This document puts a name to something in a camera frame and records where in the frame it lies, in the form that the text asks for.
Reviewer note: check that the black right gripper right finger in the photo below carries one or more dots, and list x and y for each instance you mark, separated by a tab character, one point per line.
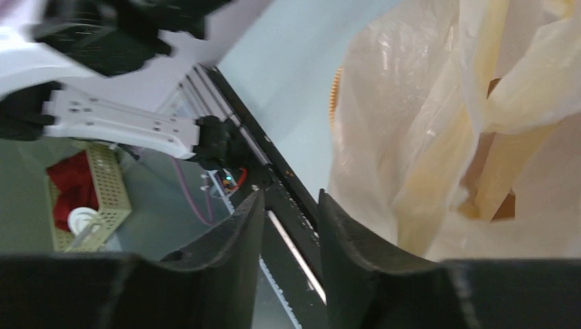
371	283

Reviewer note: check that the red cloth in basket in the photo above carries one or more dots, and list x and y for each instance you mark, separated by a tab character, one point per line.
73	179

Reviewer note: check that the beige perforated storage basket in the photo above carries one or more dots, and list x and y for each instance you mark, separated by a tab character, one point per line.
114	205

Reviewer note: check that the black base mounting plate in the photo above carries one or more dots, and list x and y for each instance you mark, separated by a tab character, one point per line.
290	251

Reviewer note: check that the left controller board with LEDs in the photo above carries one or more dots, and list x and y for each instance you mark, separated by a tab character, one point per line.
230	183

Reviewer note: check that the orange plastic trash bin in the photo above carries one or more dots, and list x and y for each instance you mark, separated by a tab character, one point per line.
334	95

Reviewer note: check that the aluminium frame rail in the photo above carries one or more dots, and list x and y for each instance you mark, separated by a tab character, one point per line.
196	95

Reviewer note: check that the white round object in basket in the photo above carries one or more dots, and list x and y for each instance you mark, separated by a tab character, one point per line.
82	218

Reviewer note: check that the translucent cream trash bag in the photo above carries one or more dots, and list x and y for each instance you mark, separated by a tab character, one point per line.
457	129

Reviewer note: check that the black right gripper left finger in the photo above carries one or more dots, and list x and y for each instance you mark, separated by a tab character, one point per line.
209	283

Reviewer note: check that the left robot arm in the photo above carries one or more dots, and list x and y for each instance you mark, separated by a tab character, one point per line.
100	70

